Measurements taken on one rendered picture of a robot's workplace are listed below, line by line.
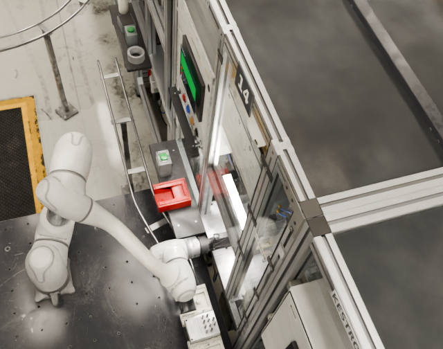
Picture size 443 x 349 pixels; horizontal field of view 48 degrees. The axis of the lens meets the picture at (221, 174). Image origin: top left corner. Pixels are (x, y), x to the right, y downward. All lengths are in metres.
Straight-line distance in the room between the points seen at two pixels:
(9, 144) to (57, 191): 2.06
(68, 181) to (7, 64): 2.60
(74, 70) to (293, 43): 2.87
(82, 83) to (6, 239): 1.75
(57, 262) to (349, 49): 1.48
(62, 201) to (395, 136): 1.08
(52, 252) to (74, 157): 0.59
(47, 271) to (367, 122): 1.48
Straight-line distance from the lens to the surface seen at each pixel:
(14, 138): 3.81
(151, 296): 2.43
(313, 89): 1.37
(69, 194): 1.77
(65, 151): 1.84
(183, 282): 1.97
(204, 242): 2.13
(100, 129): 3.75
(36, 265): 2.26
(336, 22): 1.58
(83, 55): 4.25
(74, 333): 2.42
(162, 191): 2.37
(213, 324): 2.14
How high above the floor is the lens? 2.99
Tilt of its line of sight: 58 degrees down
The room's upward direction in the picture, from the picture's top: 10 degrees clockwise
